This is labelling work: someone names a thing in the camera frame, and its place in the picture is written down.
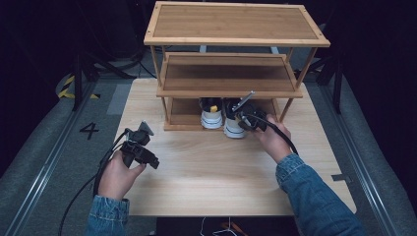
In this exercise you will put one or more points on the person's right hand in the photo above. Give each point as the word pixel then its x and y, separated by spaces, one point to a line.
pixel 273 141

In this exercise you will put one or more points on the person's left hand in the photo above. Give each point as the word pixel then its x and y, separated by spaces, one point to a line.
pixel 116 180

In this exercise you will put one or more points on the grey tape piece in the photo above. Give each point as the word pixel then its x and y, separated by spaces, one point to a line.
pixel 341 178

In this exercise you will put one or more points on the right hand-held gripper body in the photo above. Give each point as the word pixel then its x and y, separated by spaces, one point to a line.
pixel 254 119

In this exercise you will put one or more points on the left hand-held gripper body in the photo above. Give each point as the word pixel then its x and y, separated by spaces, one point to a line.
pixel 136 149

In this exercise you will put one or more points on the orange tool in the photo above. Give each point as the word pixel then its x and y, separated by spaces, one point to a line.
pixel 236 227

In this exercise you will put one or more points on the white and navy sneaker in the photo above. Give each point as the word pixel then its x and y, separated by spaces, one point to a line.
pixel 211 118
pixel 233 129

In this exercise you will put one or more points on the yellow and black striped tape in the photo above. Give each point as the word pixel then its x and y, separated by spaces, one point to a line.
pixel 67 86

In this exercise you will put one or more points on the black metal stand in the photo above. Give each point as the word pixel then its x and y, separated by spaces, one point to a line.
pixel 77 82
pixel 337 82

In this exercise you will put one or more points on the wooden three-tier shoe rack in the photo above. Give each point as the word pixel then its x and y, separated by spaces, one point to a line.
pixel 229 23

